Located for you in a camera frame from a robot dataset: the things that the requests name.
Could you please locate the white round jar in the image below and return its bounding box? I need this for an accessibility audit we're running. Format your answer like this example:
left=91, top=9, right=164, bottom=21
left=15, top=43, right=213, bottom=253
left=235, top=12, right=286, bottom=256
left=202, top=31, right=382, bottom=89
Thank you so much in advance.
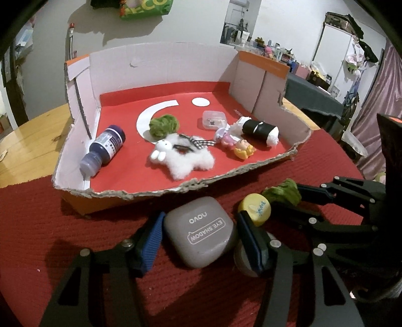
left=234, top=231, right=277, bottom=278

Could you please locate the orange cardboard box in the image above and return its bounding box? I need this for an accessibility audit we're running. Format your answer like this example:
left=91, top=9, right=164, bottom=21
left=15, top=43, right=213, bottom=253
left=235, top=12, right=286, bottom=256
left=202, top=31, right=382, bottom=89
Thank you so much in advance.
left=53, top=42, right=312, bottom=215

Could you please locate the black backpack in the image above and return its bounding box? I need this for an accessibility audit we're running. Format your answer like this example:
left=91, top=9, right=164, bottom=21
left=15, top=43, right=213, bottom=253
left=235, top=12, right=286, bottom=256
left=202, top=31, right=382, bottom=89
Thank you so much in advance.
left=90, top=0, right=121, bottom=9

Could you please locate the grey eye shadow case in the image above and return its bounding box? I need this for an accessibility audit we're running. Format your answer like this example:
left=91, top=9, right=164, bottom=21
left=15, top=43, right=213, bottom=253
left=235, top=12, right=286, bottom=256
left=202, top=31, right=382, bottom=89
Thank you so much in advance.
left=164, top=197, right=236, bottom=268

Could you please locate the green fuzzy scrunchie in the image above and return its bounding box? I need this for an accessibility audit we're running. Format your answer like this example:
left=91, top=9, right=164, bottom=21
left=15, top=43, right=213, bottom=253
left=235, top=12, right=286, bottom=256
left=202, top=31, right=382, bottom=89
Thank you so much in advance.
left=262, top=179, right=302, bottom=207
left=149, top=114, right=180, bottom=140

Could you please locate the green tote bag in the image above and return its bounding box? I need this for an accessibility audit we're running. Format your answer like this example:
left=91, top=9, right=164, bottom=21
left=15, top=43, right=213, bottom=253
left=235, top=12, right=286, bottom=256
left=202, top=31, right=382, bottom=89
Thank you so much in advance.
left=119, top=0, right=174, bottom=20

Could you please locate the white fluffy bunny plush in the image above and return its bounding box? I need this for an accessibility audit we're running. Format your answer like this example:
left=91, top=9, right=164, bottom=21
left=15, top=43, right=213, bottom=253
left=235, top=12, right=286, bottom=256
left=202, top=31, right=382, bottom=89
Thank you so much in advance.
left=149, top=133, right=216, bottom=181

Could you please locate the clear plastic small box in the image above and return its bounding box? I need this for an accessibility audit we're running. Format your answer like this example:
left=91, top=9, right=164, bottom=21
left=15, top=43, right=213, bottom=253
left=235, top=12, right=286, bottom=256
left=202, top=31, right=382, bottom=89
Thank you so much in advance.
left=202, top=110, right=227, bottom=130

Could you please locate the mop pole with orange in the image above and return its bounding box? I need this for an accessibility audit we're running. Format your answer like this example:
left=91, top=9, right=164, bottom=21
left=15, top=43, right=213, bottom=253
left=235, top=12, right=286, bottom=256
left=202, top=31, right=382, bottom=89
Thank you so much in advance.
left=67, top=22, right=75, bottom=60

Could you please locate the yellow round tin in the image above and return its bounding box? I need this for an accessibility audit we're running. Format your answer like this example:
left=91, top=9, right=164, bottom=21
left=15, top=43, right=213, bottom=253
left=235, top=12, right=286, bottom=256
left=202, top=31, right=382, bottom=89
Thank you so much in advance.
left=238, top=193, right=271, bottom=227

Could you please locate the black white plush roll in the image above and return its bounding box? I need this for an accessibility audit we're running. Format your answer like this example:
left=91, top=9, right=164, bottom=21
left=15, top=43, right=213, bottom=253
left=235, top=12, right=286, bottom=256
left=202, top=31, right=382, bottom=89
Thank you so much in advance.
left=230, top=116, right=279, bottom=146

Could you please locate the pink curtain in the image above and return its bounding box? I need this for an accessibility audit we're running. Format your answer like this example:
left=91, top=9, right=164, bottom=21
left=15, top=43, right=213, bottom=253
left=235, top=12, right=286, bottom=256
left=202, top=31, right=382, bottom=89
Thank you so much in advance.
left=351, top=40, right=401, bottom=180

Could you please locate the red knitted mat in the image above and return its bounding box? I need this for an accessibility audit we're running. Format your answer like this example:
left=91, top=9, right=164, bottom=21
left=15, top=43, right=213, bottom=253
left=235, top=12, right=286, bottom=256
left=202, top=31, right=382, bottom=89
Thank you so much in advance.
left=1, top=130, right=361, bottom=326

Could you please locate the dark green covered table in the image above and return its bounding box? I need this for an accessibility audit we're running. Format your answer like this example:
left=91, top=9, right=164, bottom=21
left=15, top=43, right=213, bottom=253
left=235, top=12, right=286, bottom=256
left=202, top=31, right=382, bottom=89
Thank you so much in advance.
left=284, top=73, right=343, bottom=118

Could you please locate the dark blue ink bottle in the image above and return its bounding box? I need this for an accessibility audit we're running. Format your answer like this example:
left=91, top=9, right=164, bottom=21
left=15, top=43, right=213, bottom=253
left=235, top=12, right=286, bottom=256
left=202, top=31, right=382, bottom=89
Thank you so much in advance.
left=80, top=125, right=126, bottom=179

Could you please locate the white wardrobe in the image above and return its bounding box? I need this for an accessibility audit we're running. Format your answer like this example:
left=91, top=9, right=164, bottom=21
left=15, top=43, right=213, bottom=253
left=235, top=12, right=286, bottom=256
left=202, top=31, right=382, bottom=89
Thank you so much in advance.
left=312, top=12, right=365, bottom=98

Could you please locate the small pink doll figurine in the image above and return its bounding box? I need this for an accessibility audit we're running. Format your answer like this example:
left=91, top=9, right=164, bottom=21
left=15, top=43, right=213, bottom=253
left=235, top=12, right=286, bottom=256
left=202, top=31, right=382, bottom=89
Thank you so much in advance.
left=214, top=128, right=256, bottom=160

